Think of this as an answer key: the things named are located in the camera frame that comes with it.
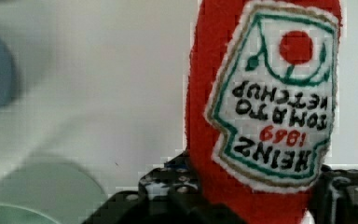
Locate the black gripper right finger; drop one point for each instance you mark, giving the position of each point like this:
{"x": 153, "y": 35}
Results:
{"x": 334, "y": 197}

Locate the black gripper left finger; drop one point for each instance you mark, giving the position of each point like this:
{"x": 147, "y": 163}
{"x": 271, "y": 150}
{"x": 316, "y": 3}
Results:
{"x": 171, "y": 194}

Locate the red plush ketchup bottle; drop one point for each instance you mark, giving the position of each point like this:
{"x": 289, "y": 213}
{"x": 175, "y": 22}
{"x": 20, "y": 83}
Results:
{"x": 261, "y": 103}

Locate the green small cup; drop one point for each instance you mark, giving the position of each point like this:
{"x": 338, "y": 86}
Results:
{"x": 48, "y": 193}

